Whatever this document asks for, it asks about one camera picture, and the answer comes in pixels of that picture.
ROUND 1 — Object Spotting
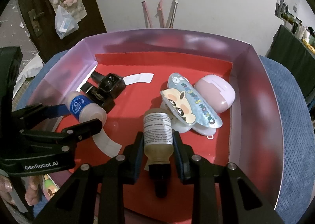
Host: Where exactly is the blue label frosted bottle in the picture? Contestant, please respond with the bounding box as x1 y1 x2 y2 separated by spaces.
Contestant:
65 91 107 125

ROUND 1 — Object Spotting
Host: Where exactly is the black lipstick box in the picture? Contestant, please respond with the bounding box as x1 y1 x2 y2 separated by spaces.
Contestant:
80 82 115 114

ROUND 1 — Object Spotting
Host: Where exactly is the black star nail polish bottle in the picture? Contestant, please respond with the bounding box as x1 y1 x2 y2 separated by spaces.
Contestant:
91 71 126 99

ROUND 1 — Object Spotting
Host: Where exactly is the clear dropper bottle black cap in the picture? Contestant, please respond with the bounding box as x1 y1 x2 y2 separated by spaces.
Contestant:
144 108 173 198

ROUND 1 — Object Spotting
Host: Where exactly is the cartoon hair claw clip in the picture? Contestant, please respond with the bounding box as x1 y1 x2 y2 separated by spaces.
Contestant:
160 73 223 136

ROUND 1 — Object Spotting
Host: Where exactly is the pink earbuds case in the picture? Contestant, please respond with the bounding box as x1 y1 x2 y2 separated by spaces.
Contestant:
194 74 235 114

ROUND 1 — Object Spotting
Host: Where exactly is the person's left hand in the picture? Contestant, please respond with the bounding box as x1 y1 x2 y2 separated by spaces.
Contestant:
1 175 42 206

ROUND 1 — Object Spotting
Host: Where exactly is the green bear toy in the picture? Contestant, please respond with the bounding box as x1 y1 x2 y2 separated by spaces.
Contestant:
43 174 59 201

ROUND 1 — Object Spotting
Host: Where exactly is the purple cardboard box tray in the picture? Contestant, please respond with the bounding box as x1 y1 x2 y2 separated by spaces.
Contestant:
27 29 284 206

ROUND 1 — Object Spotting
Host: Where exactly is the clear plastic bag on door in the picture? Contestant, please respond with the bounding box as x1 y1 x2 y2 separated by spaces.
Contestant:
55 6 79 40

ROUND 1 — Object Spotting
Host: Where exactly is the dark wooden door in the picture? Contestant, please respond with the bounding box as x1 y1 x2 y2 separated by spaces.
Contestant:
18 0 106 62

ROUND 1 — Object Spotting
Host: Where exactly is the pink stick behind box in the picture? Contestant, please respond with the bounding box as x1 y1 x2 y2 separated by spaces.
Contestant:
142 1 153 28

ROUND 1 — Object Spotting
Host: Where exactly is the dark cluttered side table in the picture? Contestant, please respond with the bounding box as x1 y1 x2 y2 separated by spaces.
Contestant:
265 24 315 99

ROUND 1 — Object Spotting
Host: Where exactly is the orange tipped stick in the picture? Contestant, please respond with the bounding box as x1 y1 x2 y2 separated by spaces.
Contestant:
169 0 179 28

